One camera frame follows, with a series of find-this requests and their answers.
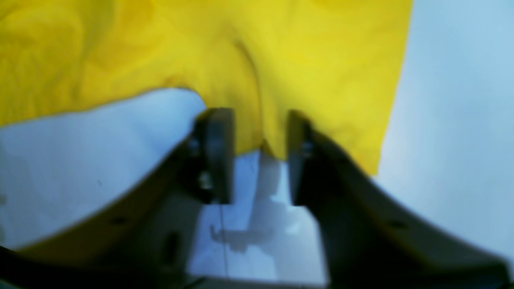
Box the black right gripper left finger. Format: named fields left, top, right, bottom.
left=1, top=108, right=235, bottom=289

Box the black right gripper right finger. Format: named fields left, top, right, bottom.
left=287, top=110, right=513, bottom=289

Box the yellow t-shirt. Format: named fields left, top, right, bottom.
left=0, top=0, right=414, bottom=175

